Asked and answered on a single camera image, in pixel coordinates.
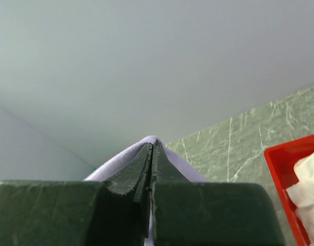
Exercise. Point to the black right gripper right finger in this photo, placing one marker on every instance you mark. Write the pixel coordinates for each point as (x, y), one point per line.
(213, 213)

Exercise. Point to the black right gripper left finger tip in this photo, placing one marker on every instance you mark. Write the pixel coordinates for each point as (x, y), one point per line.
(37, 212)

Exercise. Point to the lavender t shirt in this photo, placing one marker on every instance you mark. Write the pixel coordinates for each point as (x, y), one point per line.
(172, 166)

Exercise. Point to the red plastic bin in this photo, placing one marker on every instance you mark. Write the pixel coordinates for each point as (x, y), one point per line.
(281, 160)

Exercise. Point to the white t shirt in bin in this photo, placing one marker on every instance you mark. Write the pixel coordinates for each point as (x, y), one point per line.
(302, 194)

